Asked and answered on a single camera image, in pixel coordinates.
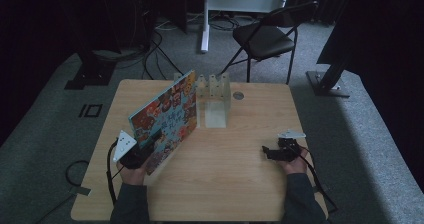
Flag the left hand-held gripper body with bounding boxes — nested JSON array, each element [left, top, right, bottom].
[[112, 129, 155, 170]]

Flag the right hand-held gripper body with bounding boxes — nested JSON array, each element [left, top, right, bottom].
[[274, 128, 307, 163]]

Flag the colourful picture book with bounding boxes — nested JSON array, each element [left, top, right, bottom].
[[128, 69, 199, 177]]

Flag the clear acrylic book rack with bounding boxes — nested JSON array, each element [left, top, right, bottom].
[[173, 72, 232, 129]]

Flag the person's right hand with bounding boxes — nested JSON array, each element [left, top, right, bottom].
[[278, 148, 310, 176]]

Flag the person's left hand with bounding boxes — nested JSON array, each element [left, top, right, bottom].
[[116, 158, 150, 187]]

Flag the grey tape patch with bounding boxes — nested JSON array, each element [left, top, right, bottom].
[[68, 185, 92, 197]]

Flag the black stand with square base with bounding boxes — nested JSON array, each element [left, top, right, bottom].
[[63, 47, 118, 91]]

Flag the black slanted stand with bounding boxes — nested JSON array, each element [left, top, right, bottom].
[[305, 13, 359, 99]]

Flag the black folding chair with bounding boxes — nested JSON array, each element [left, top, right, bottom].
[[219, 1, 320, 85]]

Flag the white metal stand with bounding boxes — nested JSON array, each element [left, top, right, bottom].
[[200, 0, 292, 54]]

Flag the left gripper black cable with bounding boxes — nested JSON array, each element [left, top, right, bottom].
[[106, 137, 122, 206]]

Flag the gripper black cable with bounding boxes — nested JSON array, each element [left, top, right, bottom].
[[106, 137, 122, 206], [293, 143, 339, 215]]

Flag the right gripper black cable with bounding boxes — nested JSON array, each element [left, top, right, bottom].
[[293, 143, 339, 215]]

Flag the black looped floor cable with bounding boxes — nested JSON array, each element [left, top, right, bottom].
[[64, 159, 90, 188]]

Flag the bundle of black floor cables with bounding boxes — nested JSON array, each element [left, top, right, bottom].
[[142, 28, 188, 82]]

